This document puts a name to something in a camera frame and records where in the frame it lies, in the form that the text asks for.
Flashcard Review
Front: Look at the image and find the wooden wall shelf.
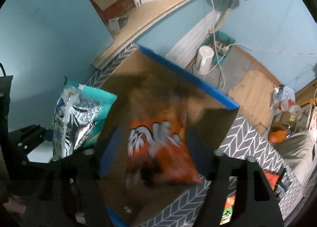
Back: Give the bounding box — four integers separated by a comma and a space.
92, 0, 192, 69

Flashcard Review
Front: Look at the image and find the teal silver snack bag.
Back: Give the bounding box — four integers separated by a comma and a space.
52, 77, 117, 159

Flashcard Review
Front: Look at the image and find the white power cable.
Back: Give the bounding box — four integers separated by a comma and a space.
201, 0, 317, 91

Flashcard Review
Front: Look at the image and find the white electric kettle on floor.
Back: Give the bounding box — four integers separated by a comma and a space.
195, 46, 214, 75

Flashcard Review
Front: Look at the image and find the orange juice bottle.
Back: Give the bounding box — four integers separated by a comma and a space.
268, 129, 290, 144

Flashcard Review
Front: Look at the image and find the red orange snack packet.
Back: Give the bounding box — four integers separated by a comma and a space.
263, 171, 280, 190

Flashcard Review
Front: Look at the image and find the teal basket with power strip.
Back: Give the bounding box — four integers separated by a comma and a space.
201, 31, 235, 65

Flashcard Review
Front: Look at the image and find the grey bed duvet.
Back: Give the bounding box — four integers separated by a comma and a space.
272, 130, 316, 194

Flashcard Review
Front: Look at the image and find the clear plastic water bottle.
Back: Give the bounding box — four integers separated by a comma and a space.
271, 85, 296, 114

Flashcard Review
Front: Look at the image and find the grey chevron table cloth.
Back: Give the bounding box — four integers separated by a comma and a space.
85, 42, 305, 227

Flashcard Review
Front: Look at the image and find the orange white printed snack bag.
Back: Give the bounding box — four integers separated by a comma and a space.
220, 194, 235, 225

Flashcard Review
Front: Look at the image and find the brown cardboard sheet on floor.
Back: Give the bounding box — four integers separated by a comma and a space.
228, 69, 281, 134

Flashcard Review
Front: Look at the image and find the orange chips bag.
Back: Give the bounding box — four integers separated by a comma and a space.
125, 93, 204, 188

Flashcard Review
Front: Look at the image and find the person's left hand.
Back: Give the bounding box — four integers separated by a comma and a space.
1, 196, 26, 214

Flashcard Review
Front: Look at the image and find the blue-rimmed cardboard box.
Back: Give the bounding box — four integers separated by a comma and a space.
99, 46, 239, 226

